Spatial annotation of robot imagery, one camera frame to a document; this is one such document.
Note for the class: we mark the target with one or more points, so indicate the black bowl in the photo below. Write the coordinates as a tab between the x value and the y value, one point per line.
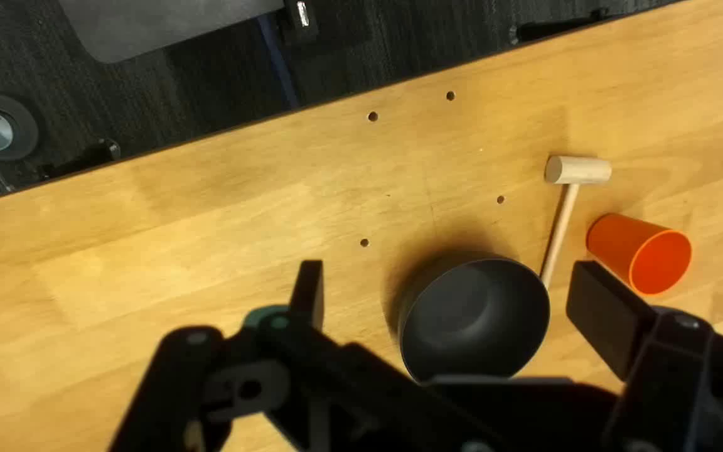
470	322

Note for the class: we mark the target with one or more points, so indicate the orange plastic cup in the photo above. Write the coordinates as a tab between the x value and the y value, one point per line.
629	247

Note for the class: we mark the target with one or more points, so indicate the small white black connector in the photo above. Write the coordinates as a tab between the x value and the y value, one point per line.
301	13

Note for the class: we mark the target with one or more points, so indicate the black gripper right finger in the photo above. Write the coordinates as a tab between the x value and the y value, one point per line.
608	316

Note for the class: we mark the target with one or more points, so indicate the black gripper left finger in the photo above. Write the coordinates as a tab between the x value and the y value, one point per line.
308	291

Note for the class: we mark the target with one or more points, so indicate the wooden mallet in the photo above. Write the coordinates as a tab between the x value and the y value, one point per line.
575	169

